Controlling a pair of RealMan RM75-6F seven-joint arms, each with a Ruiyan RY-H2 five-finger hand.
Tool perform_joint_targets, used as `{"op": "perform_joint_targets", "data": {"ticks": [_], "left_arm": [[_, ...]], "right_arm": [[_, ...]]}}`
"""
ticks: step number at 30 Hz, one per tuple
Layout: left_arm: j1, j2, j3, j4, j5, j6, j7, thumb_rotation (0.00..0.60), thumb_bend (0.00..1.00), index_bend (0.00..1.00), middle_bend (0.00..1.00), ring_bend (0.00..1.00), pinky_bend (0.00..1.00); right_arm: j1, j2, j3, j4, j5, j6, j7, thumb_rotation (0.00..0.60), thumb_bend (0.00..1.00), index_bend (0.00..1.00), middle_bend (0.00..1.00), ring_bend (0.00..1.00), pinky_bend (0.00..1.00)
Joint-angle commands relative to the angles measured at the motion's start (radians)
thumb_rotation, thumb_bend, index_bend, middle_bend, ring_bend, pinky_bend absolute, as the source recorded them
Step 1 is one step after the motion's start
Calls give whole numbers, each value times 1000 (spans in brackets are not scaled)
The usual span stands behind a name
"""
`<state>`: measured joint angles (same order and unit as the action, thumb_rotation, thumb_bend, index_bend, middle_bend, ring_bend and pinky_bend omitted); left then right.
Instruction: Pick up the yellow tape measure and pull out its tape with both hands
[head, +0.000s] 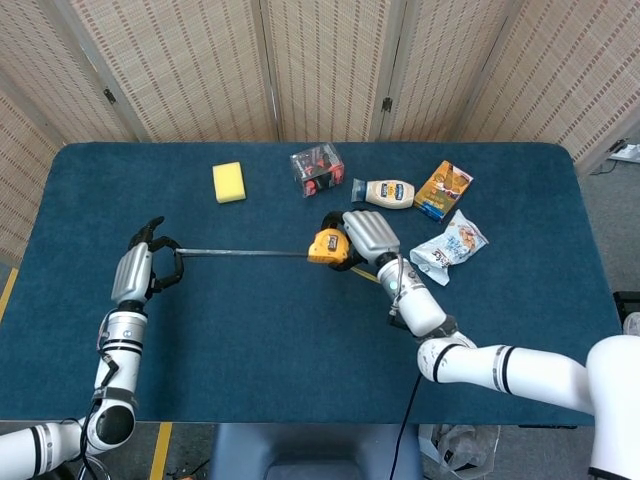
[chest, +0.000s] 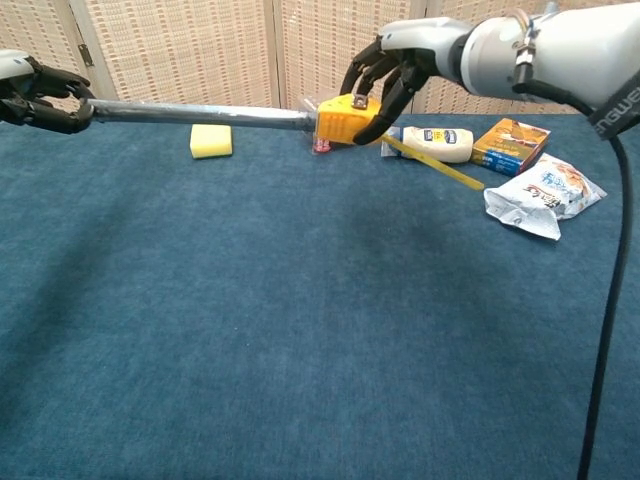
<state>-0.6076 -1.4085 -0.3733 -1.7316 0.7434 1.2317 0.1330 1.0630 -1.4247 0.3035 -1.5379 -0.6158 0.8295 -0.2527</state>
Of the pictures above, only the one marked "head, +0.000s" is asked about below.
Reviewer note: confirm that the orange and blue carton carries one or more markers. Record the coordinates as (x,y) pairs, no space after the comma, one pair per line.
(444,191)

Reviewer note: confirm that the yellow tape measure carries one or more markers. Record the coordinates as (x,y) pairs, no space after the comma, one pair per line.
(327,247)

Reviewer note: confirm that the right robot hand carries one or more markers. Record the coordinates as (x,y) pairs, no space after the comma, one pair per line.
(372,235)

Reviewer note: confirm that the woven folding screen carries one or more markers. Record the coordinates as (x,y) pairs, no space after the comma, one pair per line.
(200,65)

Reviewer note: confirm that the yellow sponge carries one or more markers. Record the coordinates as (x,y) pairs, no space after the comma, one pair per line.
(229,182)

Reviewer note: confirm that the clear box with black-red items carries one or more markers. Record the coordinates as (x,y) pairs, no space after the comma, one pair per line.
(317,170)

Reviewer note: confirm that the white mayonnaise bottle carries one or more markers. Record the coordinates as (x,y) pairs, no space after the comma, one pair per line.
(387,193)

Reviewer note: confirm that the clear plastic bag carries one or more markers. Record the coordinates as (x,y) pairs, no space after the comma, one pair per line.
(460,447)

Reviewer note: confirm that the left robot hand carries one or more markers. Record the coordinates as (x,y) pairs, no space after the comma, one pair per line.
(132,272)

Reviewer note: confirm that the white power strip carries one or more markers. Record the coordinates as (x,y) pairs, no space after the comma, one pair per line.
(626,152)

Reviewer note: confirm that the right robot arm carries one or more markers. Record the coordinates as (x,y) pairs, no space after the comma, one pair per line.
(525,370)

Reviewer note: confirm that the white snack bag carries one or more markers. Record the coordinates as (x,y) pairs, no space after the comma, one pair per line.
(450,247)

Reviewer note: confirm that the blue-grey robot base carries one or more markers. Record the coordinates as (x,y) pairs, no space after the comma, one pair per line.
(310,450)

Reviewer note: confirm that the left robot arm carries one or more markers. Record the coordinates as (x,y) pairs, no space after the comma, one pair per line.
(120,360)

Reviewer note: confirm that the black box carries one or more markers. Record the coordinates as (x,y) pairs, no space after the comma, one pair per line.
(625,302)

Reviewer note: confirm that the metal screen hinge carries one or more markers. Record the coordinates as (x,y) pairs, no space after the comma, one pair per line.
(387,104)
(109,96)

